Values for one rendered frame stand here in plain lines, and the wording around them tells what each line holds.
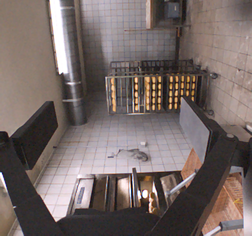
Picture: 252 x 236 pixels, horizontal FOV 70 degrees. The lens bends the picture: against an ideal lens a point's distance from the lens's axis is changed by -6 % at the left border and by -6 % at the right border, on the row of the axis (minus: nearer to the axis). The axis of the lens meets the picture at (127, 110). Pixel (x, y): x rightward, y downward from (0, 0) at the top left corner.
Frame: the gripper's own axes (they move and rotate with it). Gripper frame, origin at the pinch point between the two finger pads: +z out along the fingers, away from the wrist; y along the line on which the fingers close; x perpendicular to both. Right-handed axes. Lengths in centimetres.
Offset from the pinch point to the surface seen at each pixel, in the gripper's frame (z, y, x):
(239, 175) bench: 92, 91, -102
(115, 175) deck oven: 158, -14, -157
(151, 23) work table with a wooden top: 424, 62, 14
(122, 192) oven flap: 132, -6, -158
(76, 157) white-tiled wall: 197, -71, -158
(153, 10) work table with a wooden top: 429, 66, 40
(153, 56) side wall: 508, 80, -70
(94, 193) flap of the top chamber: 133, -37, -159
